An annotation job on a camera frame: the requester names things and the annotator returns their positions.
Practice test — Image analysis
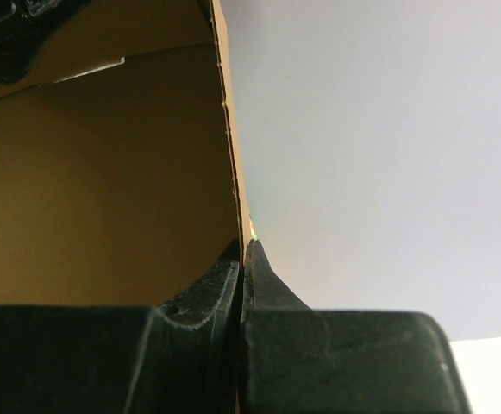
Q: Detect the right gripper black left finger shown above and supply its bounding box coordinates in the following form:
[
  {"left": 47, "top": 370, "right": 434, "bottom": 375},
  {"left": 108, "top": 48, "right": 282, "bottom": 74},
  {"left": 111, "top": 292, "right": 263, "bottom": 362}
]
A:
[{"left": 0, "top": 241, "right": 241, "bottom": 413}]

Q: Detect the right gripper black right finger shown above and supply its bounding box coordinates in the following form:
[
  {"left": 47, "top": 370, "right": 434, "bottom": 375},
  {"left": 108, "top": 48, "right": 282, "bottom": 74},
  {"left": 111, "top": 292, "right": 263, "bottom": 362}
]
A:
[{"left": 239, "top": 241, "right": 472, "bottom": 413}]

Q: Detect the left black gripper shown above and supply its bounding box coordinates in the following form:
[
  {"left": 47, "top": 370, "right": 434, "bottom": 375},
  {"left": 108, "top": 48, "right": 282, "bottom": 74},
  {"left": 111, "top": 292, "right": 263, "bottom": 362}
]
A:
[{"left": 0, "top": 0, "right": 89, "bottom": 85}]

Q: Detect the brown cardboard box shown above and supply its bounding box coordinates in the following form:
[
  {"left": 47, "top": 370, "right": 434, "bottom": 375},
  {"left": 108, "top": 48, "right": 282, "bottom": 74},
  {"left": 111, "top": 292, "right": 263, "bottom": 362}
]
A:
[{"left": 0, "top": 1, "right": 249, "bottom": 306}]

